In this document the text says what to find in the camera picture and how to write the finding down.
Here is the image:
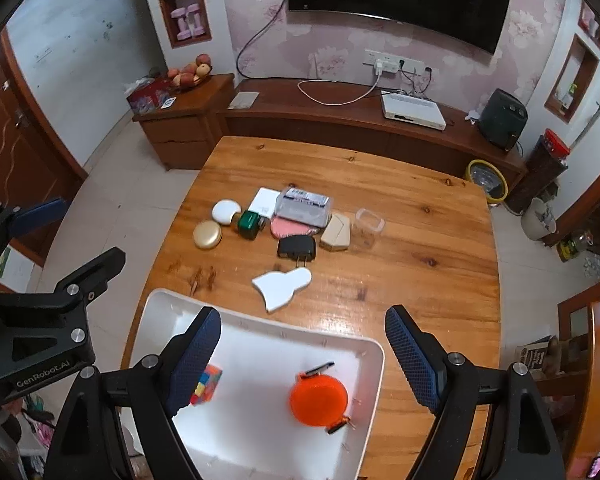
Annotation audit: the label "colourful rubik's cube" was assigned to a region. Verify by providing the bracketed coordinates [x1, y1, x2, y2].
[189, 364, 223, 405]

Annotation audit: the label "round beige compact case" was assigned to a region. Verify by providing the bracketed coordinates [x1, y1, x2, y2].
[193, 220, 222, 250]

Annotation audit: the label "orange tape measure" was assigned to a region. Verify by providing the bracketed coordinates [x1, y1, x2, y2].
[288, 361, 351, 434]

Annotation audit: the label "white egg-shaped earbud case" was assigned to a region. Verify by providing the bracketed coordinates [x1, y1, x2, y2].
[211, 200, 242, 226]

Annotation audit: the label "green perfume bottle gold cap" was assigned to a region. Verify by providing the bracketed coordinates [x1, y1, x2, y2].
[236, 210, 266, 240]

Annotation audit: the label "white 33W charger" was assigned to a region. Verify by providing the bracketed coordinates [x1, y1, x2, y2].
[248, 188, 280, 219]

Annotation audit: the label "pink round compact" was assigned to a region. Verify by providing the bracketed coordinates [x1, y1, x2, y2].
[270, 216, 320, 240]

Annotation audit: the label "beige plug adapter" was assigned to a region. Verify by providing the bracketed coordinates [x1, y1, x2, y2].
[320, 212, 351, 252]

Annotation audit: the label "black power adapter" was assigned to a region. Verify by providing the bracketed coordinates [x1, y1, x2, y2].
[277, 234, 316, 266]

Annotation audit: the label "clear plastic box with label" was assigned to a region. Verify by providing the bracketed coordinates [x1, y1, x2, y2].
[274, 186, 332, 229]

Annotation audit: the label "white plastic tray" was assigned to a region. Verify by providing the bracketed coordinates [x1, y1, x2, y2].
[127, 288, 387, 480]

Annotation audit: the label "white bucket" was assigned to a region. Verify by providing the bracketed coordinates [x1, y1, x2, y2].
[520, 197, 557, 240]

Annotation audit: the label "small wooden side cabinet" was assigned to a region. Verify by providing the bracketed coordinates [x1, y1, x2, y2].
[133, 74, 235, 170]

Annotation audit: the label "small clear plastic container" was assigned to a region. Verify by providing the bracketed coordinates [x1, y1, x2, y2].
[351, 208, 386, 249]

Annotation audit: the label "red tissue box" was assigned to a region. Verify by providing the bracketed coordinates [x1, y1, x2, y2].
[124, 77, 171, 115]

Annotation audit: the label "yellow rimmed fan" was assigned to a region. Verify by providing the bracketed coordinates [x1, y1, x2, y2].
[465, 159, 508, 205]

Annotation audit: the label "bowl of apples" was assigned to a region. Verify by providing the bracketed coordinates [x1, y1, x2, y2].
[166, 53, 212, 91]

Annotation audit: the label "pink dumbbells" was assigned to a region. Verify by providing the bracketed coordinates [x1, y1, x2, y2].
[170, 3, 206, 41]

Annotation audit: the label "white set-top box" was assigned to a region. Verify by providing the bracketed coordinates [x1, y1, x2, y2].
[381, 92, 446, 131]

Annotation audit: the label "long wooden TV bench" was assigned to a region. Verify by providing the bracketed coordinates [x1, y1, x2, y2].
[219, 79, 527, 188]

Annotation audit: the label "white power strip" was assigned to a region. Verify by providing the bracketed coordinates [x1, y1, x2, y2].
[363, 49, 426, 75]

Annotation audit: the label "white cable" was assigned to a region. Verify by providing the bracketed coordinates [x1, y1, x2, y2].
[296, 69, 385, 108]

